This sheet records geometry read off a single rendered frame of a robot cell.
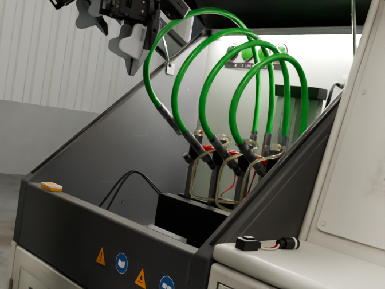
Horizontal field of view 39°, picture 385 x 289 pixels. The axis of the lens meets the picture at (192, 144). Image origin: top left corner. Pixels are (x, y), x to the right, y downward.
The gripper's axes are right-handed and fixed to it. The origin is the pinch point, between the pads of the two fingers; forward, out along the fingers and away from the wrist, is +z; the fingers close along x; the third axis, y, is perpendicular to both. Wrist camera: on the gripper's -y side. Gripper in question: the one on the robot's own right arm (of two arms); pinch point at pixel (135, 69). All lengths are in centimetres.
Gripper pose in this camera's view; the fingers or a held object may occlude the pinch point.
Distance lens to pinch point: 101.0
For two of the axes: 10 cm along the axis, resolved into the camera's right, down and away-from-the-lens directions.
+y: -7.3, -0.8, -6.8
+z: -1.5, 9.9, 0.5
